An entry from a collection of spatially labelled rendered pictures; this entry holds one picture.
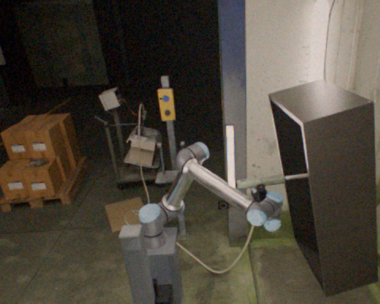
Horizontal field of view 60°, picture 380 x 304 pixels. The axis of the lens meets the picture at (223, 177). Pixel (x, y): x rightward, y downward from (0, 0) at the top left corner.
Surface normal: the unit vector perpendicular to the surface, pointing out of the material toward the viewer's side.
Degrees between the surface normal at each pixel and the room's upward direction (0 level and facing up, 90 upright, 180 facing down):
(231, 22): 90
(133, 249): 90
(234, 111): 90
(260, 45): 90
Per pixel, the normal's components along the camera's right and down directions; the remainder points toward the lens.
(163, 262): 0.05, 0.45
